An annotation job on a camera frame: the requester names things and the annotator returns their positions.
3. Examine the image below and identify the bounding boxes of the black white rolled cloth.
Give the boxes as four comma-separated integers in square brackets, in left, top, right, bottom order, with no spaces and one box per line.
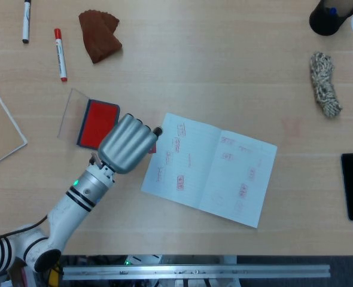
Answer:
[309,51,343,120]

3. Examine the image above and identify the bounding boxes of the red capped whiteboard marker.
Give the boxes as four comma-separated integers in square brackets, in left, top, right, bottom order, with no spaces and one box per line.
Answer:
[54,28,68,83]

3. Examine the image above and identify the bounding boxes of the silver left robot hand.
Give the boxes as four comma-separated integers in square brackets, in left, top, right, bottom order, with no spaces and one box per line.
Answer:
[98,113,164,175]

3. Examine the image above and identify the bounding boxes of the beige book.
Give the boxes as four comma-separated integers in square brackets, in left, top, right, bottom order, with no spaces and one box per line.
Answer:
[0,78,28,173]

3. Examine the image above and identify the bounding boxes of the yellow plastic part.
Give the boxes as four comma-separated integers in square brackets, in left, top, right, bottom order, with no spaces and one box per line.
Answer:
[47,259,60,287]

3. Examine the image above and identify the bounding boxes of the black mesh pen holder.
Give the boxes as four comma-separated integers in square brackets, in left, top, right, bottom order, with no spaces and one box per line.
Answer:
[309,0,353,36]

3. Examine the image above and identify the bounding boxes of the brown folded cloth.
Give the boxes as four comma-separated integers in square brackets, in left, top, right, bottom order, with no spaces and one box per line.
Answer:
[78,10,123,65]

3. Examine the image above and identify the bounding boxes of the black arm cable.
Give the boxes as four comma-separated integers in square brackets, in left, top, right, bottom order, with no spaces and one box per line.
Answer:
[0,213,49,248]

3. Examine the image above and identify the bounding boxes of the red ink pad clear lid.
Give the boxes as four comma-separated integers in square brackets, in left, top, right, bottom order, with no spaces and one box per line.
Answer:
[57,88,121,149]

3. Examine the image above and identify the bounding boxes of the black capped whiteboard marker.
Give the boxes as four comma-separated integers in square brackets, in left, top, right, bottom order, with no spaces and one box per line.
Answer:
[22,0,32,44]

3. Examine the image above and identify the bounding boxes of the aluminium profile rail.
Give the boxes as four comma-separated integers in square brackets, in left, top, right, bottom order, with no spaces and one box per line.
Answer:
[62,264,331,281]

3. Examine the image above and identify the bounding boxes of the open lined notebook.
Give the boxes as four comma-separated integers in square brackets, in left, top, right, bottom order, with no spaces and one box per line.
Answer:
[140,112,278,230]

